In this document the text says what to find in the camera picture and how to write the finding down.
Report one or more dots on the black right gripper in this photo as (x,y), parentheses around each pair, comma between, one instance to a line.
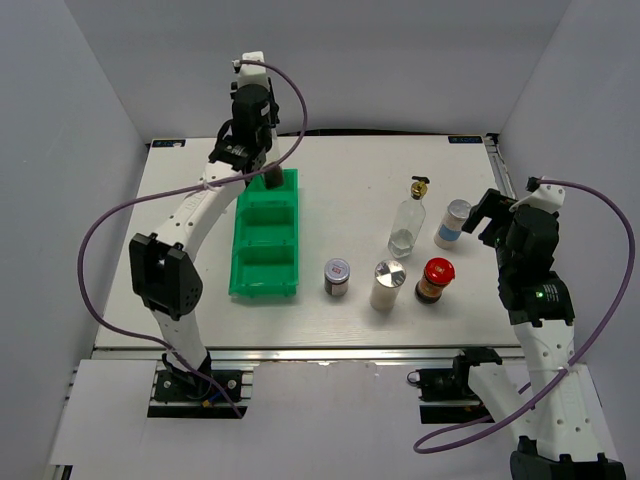
(494,206)

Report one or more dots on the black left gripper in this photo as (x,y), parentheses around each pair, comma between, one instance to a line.
(273,121)

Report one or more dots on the glass bottle with dark residue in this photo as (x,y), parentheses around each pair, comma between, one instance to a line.
(274,178)

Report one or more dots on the clear glass oil bottle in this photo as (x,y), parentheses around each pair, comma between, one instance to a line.
(409,219)

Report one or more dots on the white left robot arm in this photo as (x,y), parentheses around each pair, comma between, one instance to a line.
(162,263)

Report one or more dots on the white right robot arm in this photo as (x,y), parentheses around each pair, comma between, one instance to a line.
(553,433)

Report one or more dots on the blue label salt jar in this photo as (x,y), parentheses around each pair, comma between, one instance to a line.
(450,228)

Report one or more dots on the left table logo sticker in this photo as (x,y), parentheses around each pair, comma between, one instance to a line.
(168,143)

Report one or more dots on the table logo sticker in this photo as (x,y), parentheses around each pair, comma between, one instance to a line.
(168,143)
(464,139)

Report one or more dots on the right table logo sticker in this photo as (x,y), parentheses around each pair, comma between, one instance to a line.
(464,139)

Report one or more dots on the red lid sauce jar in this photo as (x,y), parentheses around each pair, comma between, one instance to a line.
(437,274)

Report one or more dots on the green plastic divided bin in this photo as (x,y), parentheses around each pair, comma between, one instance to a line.
(265,251)

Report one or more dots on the white powder jar silver lid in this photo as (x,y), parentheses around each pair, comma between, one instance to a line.
(389,277)

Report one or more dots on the small dark spice jar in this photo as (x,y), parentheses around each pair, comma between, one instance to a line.
(336,277)

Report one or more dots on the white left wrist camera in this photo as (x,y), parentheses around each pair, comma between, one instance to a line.
(249,69)

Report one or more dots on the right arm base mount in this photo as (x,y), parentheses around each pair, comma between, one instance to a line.
(445,395)

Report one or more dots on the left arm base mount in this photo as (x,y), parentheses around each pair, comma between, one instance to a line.
(173,397)

